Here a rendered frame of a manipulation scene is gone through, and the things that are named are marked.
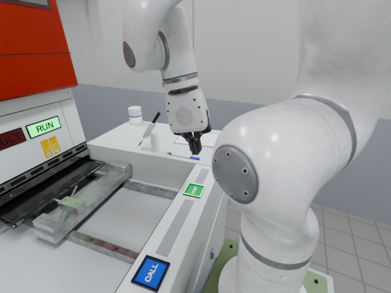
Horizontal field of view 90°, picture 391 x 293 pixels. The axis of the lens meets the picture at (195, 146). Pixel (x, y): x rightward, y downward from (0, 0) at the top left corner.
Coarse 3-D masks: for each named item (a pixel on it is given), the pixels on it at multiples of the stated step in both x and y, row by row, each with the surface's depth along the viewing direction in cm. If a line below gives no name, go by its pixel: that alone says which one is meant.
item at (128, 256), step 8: (32, 224) 64; (72, 232) 60; (72, 240) 59; (80, 240) 57; (88, 240) 57; (96, 240) 57; (96, 248) 56; (104, 248) 55; (112, 248) 55; (120, 248) 55; (112, 256) 55; (120, 256) 54; (128, 256) 53; (136, 256) 53
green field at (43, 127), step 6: (48, 120) 71; (54, 120) 73; (30, 126) 66; (36, 126) 68; (42, 126) 70; (48, 126) 72; (54, 126) 74; (60, 126) 76; (30, 132) 66; (36, 132) 68; (42, 132) 70
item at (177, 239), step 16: (192, 176) 67; (208, 176) 67; (208, 192) 59; (176, 208) 54; (192, 208) 54; (208, 208) 61; (160, 224) 49; (176, 224) 49; (192, 224) 49; (160, 240) 45; (176, 240) 45; (192, 240) 46; (144, 256) 41; (160, 256) 41; (176, 256) 41; (192, 256) 49; (128, 272) 38; (176, 272) 38; (128, 288) 36; (144, 288) 36; (160, 288) 36; (176, 288) 39
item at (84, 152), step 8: (80, 152) 86; (88, 152) 90; (64, 160) 80; (72, 160) 82; (56, 168) 76; (64, 168) 79; (40, 176) 71; (48, 176) 73; (24, 184) 66; (32, 184) 68; (8, 192) 62; (16, 192) 64; (0, 200) 60; (8, 200) 62; (0, 224) 61
